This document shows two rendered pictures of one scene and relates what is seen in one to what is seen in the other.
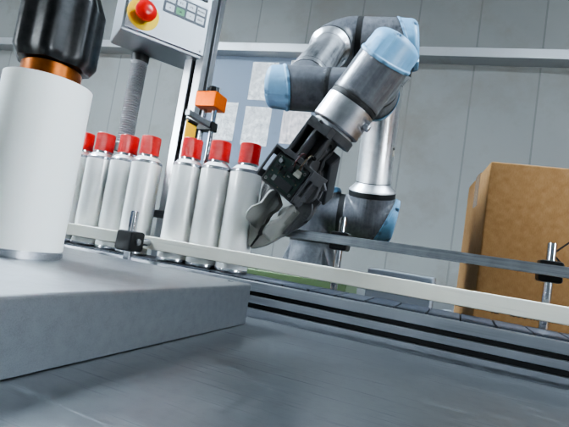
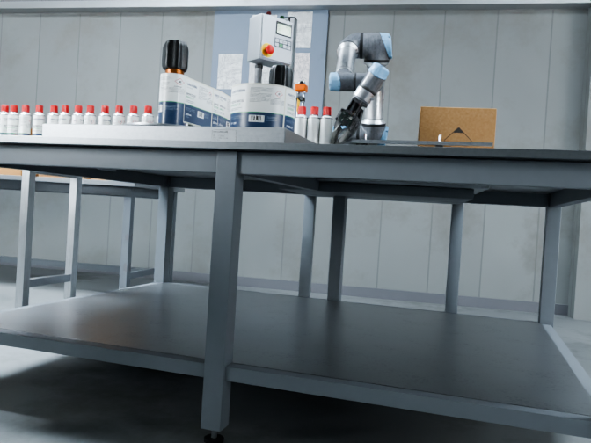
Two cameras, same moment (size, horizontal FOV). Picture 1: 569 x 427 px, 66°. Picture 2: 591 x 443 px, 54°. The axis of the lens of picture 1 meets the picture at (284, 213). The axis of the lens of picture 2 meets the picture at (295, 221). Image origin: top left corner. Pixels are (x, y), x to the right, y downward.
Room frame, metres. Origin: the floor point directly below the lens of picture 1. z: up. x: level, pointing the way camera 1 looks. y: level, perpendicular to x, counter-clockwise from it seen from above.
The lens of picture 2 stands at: (-1.64, 0.37, 0.65)
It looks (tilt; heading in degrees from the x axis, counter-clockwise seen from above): 1 degrees down; 355
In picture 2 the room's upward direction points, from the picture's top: 4 degrees clockwise
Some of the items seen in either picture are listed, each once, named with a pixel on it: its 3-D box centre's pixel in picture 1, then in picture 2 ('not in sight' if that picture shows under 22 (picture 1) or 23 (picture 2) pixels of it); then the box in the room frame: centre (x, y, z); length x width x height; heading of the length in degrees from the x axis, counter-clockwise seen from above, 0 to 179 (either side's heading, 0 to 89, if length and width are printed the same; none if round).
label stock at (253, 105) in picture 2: not in sight; (262, 113); (0.17, 0.34, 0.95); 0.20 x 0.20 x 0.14
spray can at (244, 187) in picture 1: (240, 207); (325, 132); (0.70, 0.07, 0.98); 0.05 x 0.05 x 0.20
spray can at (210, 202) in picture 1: (211, 203); (313, 132); (0.71, 0.12, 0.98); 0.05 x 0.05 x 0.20
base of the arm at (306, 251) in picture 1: (310, 255); not in sight; (1.15, -0.08, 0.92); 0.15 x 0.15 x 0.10
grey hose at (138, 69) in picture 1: (131, 103); (257, 89); (0.92, 0.35, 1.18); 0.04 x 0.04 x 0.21
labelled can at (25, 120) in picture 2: not in sight; (25, 127); (1.26, 1.45, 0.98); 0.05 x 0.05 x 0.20
